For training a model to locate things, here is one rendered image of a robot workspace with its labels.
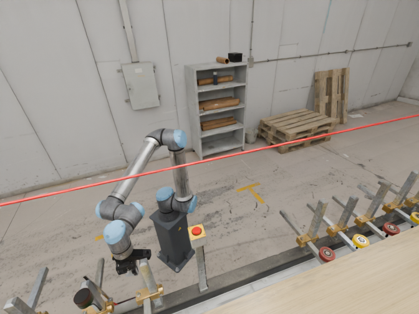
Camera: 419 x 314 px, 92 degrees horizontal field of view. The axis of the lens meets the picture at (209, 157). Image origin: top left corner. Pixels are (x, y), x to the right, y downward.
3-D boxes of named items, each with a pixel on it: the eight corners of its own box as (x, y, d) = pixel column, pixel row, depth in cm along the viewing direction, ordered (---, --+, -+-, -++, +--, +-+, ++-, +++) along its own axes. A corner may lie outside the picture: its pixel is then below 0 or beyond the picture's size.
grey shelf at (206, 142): (192, 151, 394) (183, 65, 311) (232, 141, 423) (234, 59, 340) (200, 162, 359) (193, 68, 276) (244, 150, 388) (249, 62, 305)
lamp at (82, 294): (93, 312, 96) (75, 290, 84) (106, 308, 97) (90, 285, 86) (91, 326, 91) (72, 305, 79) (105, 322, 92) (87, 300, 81)
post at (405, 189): (381, 219, 158) (412, 170, 133) (385, 218, 159) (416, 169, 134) (386, 222, 156) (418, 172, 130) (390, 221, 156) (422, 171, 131)
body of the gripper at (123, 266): (120, 261, 103) (113, 248, 97) (137, 256, 106) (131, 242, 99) (119, 276, 97) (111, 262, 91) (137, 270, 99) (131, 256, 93)
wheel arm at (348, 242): (305, 206, 160) (307, 202, 157) (309, 205, 160) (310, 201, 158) (355, 255, 124) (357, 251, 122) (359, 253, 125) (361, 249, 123)
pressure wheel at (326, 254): (330, 261, 121) (336, 250, 115) (329, 273, 115) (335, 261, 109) (315, 255, 124) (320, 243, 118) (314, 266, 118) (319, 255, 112)
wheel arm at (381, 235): (330, 199, 166) (332, 195, 164) (334, 197, 167) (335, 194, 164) (385, 243, 131) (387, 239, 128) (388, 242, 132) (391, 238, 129)
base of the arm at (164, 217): (153, 215, 181) (151, 208, 176) (169, 203, 194) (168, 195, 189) (168, 225, 172) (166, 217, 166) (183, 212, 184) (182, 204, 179)
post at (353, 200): (328, 243, 149) (350, 195, 124) (332, 242, 150) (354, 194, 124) (332, 247, 146) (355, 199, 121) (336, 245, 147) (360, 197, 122)
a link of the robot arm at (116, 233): (130, 220, 89) (115, 239, 81) (136, 238, 96) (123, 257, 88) (111, 216, 92) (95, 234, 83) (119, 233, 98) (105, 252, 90)
